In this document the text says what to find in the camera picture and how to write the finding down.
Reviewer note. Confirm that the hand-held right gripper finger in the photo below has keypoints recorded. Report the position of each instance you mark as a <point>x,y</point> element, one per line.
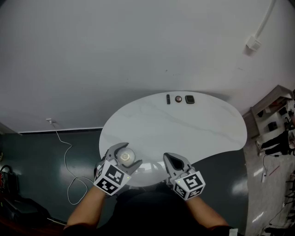
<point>186,162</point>
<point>167,163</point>

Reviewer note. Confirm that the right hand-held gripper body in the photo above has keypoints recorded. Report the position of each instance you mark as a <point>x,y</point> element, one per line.
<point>190,185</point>

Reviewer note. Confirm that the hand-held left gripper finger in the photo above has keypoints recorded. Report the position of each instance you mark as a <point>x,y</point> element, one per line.
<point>133,167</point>
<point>121,145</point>

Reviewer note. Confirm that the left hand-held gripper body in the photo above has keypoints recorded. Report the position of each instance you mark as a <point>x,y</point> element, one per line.
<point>108,177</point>

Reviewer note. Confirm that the small white round container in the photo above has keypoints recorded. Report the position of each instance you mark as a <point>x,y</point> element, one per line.
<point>125,156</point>

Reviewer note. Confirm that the person's left forearm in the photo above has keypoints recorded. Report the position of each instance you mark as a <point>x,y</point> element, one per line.
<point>84,207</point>

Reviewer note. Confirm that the person's right forearm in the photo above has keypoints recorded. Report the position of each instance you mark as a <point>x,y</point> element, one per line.
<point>205,212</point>

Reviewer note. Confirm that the person's dark clothing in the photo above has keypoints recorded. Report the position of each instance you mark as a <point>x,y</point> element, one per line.
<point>147,214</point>

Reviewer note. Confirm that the white paper sheet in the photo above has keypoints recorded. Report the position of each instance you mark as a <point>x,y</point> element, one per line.
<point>233,231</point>

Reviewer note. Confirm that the black square case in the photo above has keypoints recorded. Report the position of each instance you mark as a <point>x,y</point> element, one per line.
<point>189,99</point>

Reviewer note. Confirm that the round brown compact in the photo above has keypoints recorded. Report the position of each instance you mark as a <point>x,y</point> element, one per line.
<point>178,99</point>

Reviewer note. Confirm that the small black rectangular stick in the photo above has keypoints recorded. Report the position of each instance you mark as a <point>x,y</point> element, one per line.
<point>168,99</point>

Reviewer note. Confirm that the white power strip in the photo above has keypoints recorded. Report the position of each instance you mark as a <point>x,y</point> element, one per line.
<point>263,178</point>

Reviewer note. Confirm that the red stick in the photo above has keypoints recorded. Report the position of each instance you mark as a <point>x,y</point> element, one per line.
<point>274,170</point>

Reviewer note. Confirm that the grey wooden shelf unit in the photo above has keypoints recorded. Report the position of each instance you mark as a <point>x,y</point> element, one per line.
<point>269,110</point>

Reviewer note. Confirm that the black bag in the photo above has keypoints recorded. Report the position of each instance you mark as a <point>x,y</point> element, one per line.
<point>9,179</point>

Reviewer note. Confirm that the white wall plug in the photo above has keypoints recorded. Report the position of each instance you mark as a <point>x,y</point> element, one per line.
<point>49,120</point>

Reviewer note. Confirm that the white wall junction box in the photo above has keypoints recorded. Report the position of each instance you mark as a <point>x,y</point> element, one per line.
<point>253,43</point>

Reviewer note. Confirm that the white wall conduit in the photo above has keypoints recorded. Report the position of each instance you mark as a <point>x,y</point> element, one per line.
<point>266,19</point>

